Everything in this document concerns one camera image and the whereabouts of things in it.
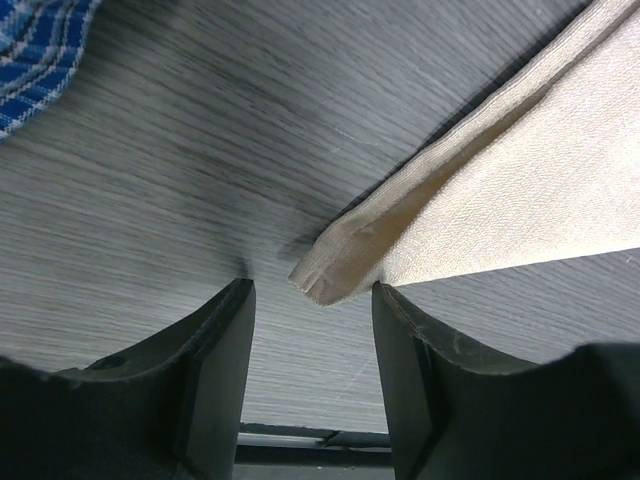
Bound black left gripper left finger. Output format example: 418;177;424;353
1;279;256;479

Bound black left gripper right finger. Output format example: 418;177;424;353
372;283;639;479

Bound beige cloth napkin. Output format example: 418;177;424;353
290;1;639;306

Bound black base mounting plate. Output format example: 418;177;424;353
232;423;395;480

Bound blue plaid cloth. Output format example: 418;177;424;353
1;0;101;141

